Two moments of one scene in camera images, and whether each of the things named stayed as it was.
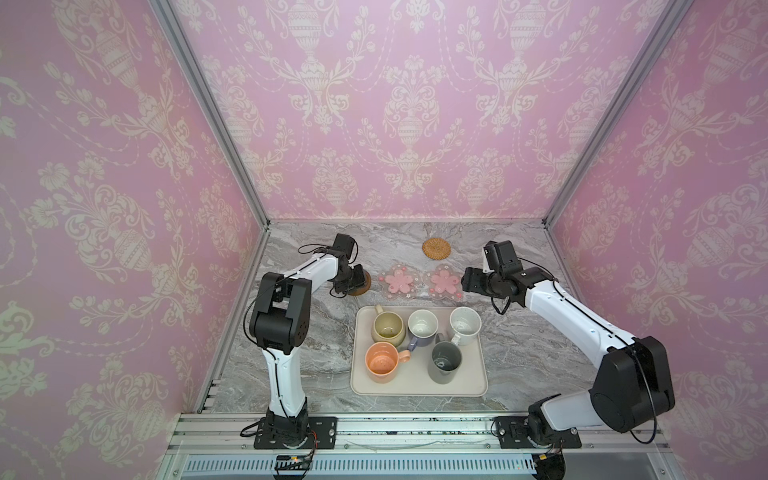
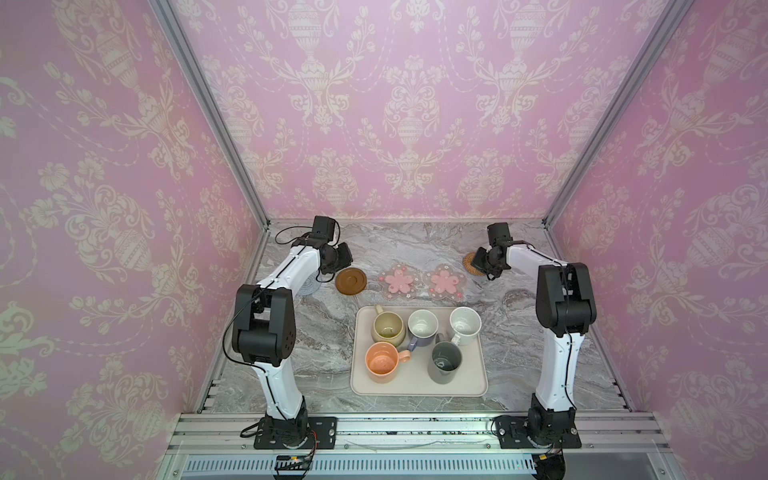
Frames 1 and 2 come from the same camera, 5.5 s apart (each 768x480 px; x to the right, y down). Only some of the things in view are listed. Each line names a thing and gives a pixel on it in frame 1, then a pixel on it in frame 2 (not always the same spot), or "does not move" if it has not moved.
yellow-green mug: [388, 326] does not move
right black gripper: [477, 281] → [483, 261]
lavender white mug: [422, 325] does not move
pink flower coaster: [443, 281] does not move
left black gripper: [359, 281] → [345, 259]
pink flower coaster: [399, 281] does not move
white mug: [465, 323] does not move
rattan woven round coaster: [436, 248] → [468, 264]
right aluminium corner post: [667, 20] does not move
